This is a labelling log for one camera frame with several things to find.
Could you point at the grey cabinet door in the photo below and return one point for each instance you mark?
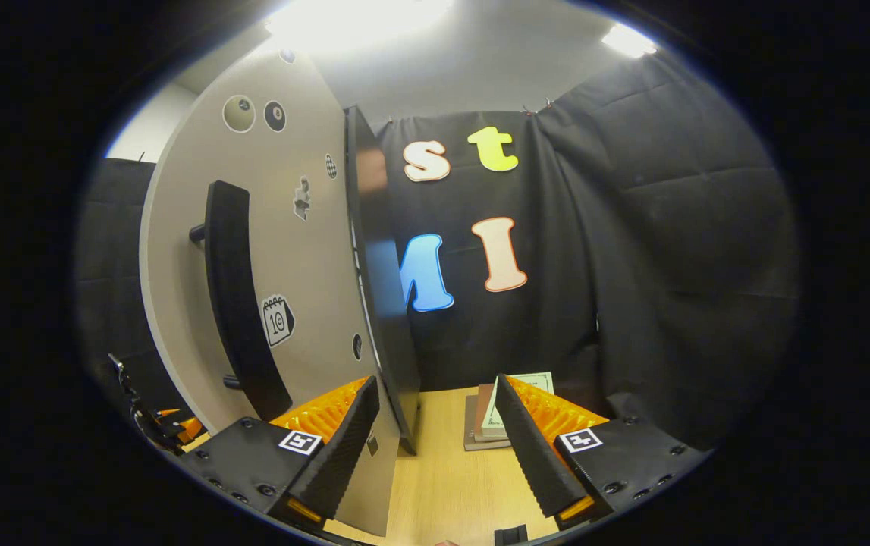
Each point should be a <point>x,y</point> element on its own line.
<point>306,258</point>

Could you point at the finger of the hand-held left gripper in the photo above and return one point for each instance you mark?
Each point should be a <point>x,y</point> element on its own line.
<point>188,431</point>

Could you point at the black backdrop cloth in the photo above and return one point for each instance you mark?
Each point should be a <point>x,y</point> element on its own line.
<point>670,265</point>

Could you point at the long ceiling light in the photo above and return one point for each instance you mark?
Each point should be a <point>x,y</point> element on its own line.
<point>359,23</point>

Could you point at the small ceiling light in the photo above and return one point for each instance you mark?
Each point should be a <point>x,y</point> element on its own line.
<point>628,40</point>

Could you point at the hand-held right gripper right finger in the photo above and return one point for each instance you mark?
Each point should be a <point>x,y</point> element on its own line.
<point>533,455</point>

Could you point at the grey-brown book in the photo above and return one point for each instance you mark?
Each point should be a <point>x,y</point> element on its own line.
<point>471,432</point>

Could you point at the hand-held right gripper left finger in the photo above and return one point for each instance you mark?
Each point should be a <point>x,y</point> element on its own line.
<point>343,455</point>

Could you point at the green book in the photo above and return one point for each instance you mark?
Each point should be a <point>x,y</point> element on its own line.
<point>533,381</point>

